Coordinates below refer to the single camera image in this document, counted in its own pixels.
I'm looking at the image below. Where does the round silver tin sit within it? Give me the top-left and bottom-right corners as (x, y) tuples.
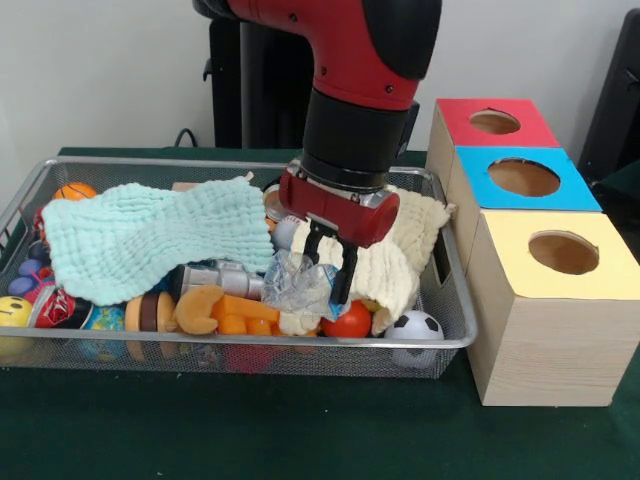
(262, 185), (291, 223)

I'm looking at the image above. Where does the silver toy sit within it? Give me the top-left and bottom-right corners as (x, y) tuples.
(172, 260), (269, 302)

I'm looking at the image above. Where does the cream yellow cloth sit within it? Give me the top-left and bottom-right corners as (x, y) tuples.
(278, 185), (453, 336)

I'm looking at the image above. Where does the clear mesh bin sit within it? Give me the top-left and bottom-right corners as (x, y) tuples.
(0, 156), (479, 379)

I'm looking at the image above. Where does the orange plastic toy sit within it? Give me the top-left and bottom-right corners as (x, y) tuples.
(215, 294), (283, 337)

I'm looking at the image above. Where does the clear plastic packet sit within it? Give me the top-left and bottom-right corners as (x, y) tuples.
(262, 250), (336, 316)

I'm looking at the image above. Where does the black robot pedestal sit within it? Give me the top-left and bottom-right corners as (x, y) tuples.
(205, 20), (316, 151)

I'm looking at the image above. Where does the brown plush toy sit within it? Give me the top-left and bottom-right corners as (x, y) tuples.
(168, 284), (229, 336)

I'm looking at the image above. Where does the small orange basketball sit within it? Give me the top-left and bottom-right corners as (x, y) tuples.
(52, 181), (99, 202)

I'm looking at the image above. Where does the wooden box with three holes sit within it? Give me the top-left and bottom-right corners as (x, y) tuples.
(425, 97), (640, 408)

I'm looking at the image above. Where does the mint green cloth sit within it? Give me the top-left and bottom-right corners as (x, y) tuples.
(41, 178), (276, 307)

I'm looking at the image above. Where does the yellow smiley ball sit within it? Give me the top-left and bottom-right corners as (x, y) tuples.
(0, 295), (36, 361)

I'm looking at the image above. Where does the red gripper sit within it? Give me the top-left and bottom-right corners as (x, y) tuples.
(278, 170), (401, 306)

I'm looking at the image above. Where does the small soccer ball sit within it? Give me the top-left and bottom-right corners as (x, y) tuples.
(385, 309), (446, 369)

